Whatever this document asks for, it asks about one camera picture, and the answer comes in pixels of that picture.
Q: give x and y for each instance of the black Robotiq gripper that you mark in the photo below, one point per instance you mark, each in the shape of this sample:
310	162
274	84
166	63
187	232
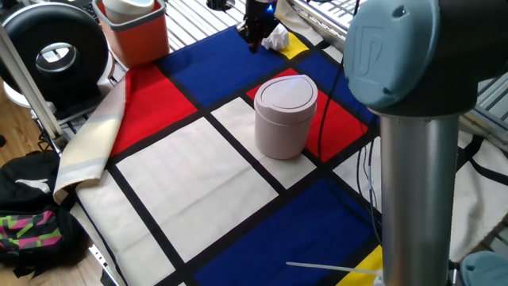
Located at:
260	18

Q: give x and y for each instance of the white tissue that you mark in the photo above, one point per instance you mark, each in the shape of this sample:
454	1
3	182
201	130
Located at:
275	37

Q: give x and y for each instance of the pink swing-lid trash can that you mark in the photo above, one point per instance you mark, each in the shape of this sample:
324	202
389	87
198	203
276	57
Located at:
283	127

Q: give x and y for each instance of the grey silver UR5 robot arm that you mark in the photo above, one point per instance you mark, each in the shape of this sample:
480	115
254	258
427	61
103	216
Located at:
416	159

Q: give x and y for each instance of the orange bin with grey rim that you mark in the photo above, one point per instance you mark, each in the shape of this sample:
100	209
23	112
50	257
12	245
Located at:
135	39

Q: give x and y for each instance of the white cup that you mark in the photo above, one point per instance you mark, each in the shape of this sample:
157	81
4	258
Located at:
127	10

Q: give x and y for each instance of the Mondrian colour-block tablecloth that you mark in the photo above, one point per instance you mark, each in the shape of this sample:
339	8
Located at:
198	178

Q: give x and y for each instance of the black round fan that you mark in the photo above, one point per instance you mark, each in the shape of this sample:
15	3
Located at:
55	59

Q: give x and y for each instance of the white zip tie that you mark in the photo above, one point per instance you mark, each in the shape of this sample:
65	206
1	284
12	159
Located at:
333	268

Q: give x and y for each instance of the black bag with white logo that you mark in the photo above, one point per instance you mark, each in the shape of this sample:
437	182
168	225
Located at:
28	178

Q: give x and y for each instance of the black backpack with colourful pattern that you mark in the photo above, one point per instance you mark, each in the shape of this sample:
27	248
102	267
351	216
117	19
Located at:
35	234

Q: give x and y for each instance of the aluminium frame post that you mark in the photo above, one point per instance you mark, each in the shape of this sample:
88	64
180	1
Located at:
28	91

